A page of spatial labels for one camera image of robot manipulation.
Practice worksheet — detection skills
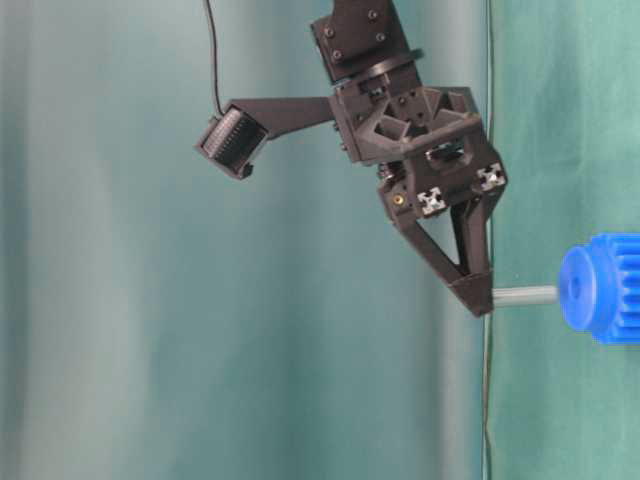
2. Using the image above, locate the grey metal shaft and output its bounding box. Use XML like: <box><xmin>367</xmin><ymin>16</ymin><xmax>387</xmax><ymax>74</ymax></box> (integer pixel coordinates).
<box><xmin>492</xmin><ymin>285</ymin><xmax>558</xmax><ymax>308</ymax></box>

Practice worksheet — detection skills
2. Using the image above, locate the green table mat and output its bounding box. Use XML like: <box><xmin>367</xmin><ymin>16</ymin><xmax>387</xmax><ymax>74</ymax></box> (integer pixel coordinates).
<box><xmin>485</xmin><ymin>1</ymin><xmax>639</xmax><ymax>479</ymax></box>

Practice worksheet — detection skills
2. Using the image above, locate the small blue plastic gear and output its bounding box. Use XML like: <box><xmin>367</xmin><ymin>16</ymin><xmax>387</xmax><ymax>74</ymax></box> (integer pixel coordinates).
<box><xmin>557</xmin><ymin>233</ymin><xmax>639</xmax><ymax>345</ymax></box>

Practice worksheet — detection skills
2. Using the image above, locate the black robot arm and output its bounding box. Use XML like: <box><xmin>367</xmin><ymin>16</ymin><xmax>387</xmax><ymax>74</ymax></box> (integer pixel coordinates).
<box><xmin>229</xmin><ymin>1</ymin><xmax>507</xmax><ymax>316</ymax></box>

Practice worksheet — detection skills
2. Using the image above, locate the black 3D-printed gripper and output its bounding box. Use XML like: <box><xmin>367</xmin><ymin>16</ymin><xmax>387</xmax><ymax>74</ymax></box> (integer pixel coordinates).
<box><xmin>229</xmin><ymin>65</ymin><xmax>507</xmax><ymax>317</ymax></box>

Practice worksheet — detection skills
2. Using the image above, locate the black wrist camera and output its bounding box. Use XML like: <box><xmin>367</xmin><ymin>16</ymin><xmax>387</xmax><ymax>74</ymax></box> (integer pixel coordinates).
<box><xmin>194</xmin><ymin>106</ymin><xmax>267</xmax><ymax>180</ymax></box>

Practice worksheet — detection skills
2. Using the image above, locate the black camera cable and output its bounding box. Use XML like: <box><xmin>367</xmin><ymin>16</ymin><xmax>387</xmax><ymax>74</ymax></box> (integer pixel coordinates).
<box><xmin>203</xmin><ymin>0</ymin><xmax>226</xmax><ymax>114</ymax></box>

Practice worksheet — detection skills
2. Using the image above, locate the green cloth backdrop curtain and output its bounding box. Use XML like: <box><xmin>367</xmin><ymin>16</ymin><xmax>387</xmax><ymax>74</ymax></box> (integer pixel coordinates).
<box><xmin>1</xmin><ymin>1</ymin><xmax>483</xmax><ymax>479</ymax></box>

